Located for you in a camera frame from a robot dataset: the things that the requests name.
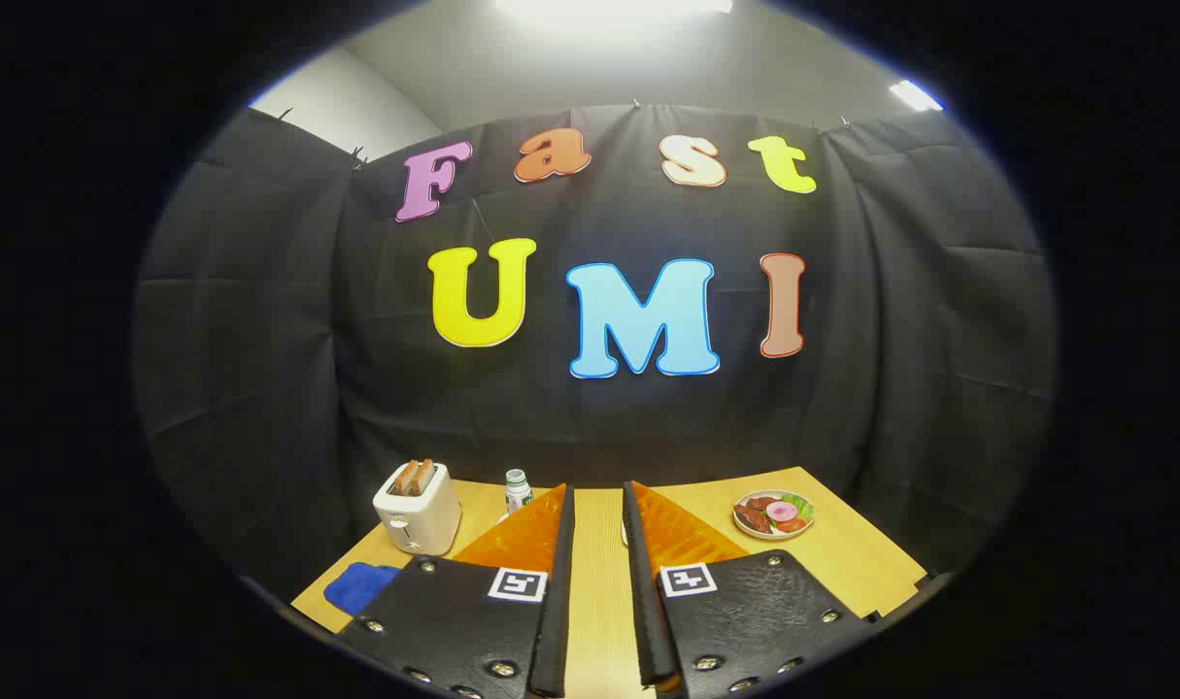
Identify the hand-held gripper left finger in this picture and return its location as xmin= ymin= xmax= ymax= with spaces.
xmin=335 ymin=483 xmax=577 ymax=699

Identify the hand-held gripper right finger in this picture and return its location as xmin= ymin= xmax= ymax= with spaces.
xmin=622 ymin=480 xmax=880 ymax=699

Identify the round plate of food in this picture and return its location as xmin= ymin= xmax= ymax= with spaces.
xmin=732 ymin=489 xmax=816 ymax=540

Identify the white toaster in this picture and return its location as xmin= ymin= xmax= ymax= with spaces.
xmin=373 ymin=462 xmax=462 ymax=556

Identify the blue towel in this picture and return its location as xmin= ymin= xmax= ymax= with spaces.
xmin=323 ymin=561 xmax=401 ymax=618

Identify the small ceiling light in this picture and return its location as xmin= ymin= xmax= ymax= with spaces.
xmin=889 ymin=80 xmax=944 ymax=112

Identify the large ceiling light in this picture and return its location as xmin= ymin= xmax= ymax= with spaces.
xmin=497 ymin=0 xmax=736 ymax=16

